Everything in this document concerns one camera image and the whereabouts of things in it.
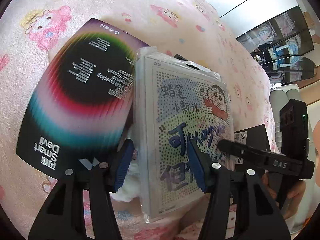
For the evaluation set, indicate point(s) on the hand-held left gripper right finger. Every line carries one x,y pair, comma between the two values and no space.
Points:
196,165

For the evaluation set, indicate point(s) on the person's right hand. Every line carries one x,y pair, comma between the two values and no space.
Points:
296,192

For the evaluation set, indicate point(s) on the white fluffy item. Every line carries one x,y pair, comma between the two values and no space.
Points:
125,190

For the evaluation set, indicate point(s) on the small black labelled box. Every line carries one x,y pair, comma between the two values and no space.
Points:
255,135

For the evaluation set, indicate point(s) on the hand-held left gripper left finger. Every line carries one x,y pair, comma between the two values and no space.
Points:
123,165

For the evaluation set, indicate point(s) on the black glass display cabinet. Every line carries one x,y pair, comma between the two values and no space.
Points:
287,30

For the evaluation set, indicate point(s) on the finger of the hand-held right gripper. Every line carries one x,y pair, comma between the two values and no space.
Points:
240,151

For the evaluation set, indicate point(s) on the black rainbow-print box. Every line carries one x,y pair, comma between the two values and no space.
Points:
82,80

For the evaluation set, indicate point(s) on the grey-green padded headboard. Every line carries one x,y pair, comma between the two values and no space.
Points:
282,97

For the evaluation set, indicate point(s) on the pink printed blanket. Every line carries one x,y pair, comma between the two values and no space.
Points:
75,5

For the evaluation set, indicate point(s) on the white cartoon-print packet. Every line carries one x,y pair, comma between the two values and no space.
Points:
175,100

